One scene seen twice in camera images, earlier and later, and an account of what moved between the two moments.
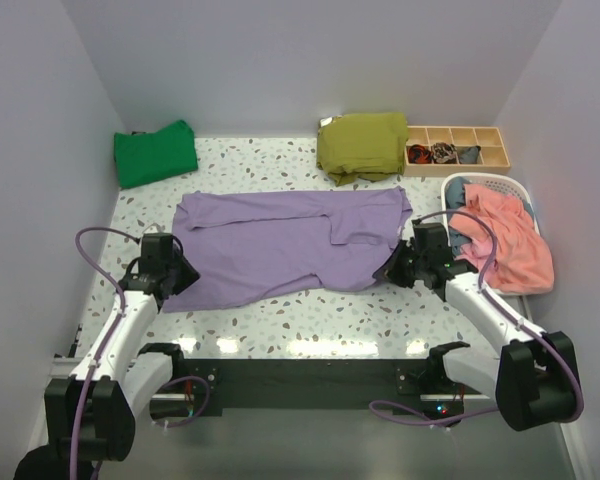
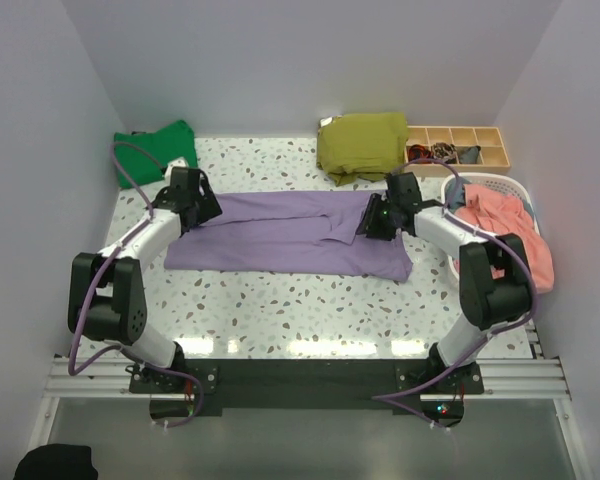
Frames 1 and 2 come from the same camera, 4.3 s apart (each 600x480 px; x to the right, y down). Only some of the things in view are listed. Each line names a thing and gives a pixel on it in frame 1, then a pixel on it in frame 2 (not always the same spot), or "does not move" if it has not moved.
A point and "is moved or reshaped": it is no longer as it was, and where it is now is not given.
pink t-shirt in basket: (522, 261) does not move
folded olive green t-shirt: (369, 146) does not move
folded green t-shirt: (143, 159) does not move
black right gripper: (389, 271) → (369, 225)
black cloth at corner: (47, 463) does not move
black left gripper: (190, 275) → (209, 207)
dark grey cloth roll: (469, 155) does not move
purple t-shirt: (258, 244) is moved or reshaped
